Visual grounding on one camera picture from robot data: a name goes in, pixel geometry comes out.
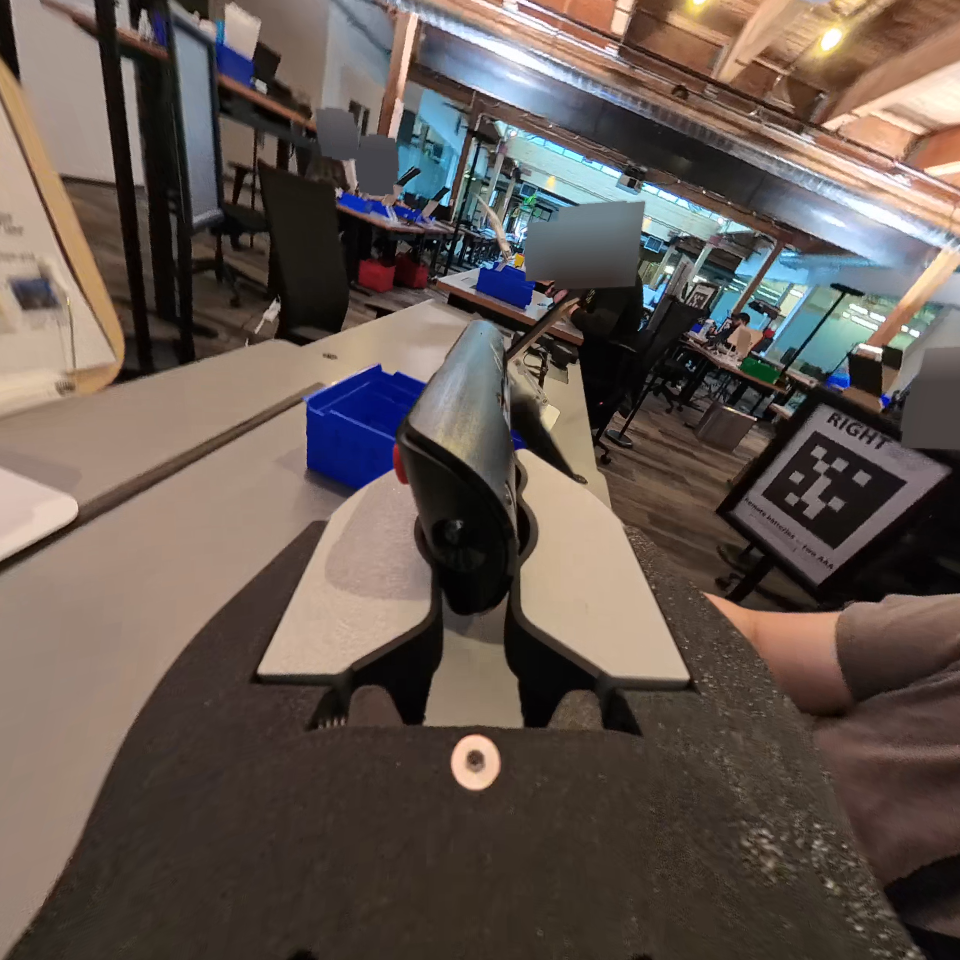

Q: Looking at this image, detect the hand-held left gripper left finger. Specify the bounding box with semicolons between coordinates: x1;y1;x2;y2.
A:
255;477;448;729

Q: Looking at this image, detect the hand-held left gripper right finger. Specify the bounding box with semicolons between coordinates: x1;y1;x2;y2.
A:
503;450;694;729

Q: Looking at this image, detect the black remote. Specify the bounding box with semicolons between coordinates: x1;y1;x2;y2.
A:
393;318;538;616

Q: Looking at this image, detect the blue plastic bin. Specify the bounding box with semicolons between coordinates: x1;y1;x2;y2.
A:
306;365;526;490

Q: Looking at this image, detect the silver trash can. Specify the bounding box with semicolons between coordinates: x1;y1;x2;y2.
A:
693;402;760;454

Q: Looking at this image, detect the black office chair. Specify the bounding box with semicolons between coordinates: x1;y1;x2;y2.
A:
255;162;355;346
578;285;694;459

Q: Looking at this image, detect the black framed marker sign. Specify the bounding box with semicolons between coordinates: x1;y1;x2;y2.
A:
717;402;955;601

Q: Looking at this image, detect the blue storage box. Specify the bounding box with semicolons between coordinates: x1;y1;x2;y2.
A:
477;263;537;310
215;42;259;85

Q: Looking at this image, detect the person's grey shirt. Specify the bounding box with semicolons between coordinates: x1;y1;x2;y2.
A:
810;593;960;946

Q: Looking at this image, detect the instruction sheet on stand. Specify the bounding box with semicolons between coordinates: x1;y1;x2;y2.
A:
0;60;129;564

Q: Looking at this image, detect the black pole stand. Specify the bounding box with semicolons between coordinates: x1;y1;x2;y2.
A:
93;0;159;376

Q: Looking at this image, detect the black display panel stand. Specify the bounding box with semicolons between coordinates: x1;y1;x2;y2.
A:
162;8;229;339

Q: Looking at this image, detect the wooden background desk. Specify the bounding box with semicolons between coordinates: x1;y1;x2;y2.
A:
45;0;319;133

